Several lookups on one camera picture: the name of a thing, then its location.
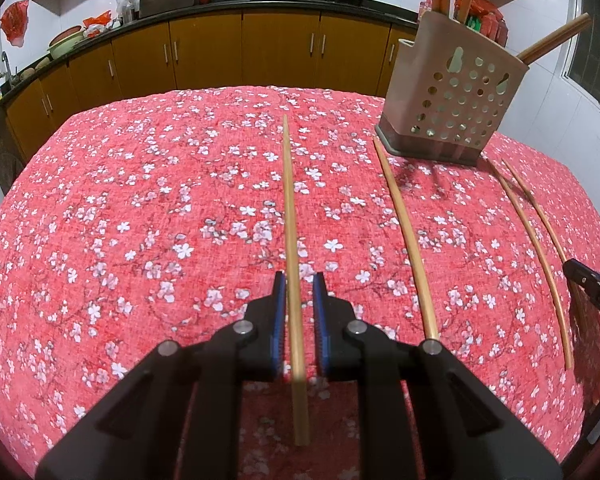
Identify lower wooden kitchen cabinets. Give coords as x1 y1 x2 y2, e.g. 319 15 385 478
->
6 10 415 162

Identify red floral tablecloth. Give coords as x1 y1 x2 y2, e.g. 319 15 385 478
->
0 87 600 471

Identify beige perforated utensil holder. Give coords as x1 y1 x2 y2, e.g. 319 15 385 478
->
376 11 529 167

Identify red oil jugs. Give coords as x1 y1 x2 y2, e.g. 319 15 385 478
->
465 0 508 48

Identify green basin with lid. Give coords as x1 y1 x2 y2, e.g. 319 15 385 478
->
48 26 84 60

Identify red bag on counter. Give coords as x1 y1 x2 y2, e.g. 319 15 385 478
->
83 10 112 38

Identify red plastic bag on wall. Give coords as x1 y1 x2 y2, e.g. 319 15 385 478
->
0 0 30 48

